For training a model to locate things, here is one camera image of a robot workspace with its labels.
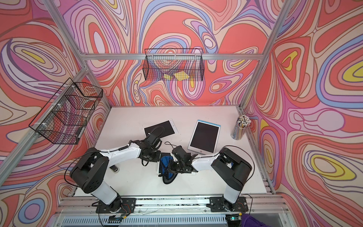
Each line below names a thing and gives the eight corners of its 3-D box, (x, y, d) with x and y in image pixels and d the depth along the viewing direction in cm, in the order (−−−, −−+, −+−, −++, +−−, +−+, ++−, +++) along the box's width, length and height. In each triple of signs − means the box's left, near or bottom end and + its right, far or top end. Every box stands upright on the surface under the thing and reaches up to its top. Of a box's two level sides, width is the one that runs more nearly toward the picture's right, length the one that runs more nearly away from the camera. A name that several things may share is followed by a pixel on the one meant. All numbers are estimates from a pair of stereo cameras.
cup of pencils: (231, 140, 101) (239, 124, 87) (229, 131, 106) (236, 115, 92) (242, 140, 101) (252, 124, 87) (239, 131, 106) (248, 115, 92)
